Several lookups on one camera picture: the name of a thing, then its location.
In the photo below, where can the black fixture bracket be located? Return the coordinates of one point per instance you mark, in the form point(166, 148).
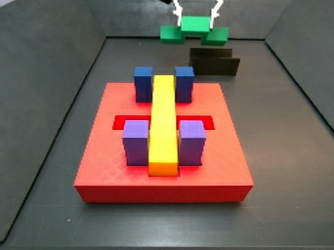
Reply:
point(212, 61)

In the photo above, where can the right purple block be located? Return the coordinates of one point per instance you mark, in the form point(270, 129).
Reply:
point(192, 142)

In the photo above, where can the purple block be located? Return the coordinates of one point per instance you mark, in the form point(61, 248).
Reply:
point(192, 142)
point(135, 142)

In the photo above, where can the left purple block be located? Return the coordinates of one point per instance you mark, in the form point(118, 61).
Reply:
point(135, 142)

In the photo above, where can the blue block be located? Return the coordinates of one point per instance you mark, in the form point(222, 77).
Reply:
point(185, 79)
point(143, 83)

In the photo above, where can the yellow long bar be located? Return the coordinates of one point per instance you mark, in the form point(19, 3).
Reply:
point(163, 164)

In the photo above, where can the left blue block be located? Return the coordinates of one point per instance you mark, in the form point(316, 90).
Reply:
point(143, 83)

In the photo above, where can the right blue block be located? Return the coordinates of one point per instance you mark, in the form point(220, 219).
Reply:
point(185, 79)

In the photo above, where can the red base board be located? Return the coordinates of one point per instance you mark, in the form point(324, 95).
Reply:
point(107, 180)

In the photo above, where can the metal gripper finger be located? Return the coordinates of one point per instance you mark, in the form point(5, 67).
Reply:
point(178, 11)
point(214, 12)

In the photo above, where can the green bridge-shaped block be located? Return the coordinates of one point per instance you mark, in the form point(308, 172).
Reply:
point(194, 27)

